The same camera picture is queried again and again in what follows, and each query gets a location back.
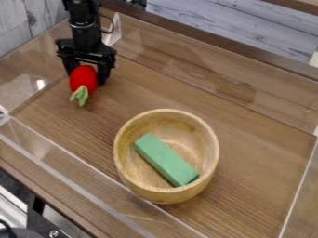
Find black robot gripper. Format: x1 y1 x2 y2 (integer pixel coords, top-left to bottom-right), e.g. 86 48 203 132
55 25 115 86

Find red plush strawberry toy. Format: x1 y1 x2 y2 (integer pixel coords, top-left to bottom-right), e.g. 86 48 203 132
69 65 98 106

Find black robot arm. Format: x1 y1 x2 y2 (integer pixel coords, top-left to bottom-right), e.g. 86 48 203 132
55 0 116 86

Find light wooden bowl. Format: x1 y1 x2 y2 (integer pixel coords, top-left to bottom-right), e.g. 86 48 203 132
114 109 220 205

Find green rectangular block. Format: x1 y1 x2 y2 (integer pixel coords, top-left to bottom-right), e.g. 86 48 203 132
132 133 199 187

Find clear acrylic corner bracket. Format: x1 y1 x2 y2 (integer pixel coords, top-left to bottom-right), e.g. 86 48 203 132
102 13 122 46

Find clear acrylic enclosure wall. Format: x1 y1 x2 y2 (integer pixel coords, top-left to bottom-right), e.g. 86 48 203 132
0 16 318 238

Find black table leg bracket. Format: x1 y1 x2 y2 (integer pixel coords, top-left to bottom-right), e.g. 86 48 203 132
25 195 84 238

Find black cable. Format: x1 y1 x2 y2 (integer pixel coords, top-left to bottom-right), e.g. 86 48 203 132
0 218 16 238

